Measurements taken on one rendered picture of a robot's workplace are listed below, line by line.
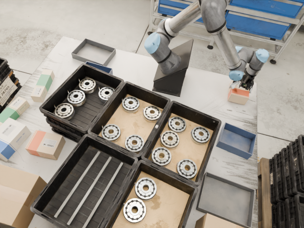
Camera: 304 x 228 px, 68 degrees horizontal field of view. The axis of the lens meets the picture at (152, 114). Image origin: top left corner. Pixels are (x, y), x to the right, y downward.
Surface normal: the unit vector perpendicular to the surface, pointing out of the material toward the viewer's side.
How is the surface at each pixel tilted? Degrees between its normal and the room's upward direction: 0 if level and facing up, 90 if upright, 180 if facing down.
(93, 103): 0
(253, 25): 90
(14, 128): 0
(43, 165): 0
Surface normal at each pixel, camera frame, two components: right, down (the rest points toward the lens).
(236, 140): 0.07, -0.56
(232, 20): -0.25, 0.79
